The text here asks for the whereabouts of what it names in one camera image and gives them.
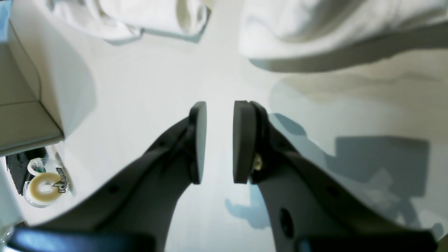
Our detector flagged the clear tape dispenser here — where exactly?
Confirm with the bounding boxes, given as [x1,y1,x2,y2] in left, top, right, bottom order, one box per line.
[23,158,75,208]

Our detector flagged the grey cardboard box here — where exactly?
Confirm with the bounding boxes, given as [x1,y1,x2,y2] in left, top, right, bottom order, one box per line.
[0,21,64,156]

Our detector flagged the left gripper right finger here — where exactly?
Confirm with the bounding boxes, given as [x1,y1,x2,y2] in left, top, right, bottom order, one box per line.
[233,101,438,252]

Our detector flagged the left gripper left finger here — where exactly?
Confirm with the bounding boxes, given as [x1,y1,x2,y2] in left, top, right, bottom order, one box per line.
[7,101,207,252]

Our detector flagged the white printed t-shirt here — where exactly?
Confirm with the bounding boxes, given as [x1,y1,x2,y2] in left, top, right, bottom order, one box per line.
[42,0,447,72]

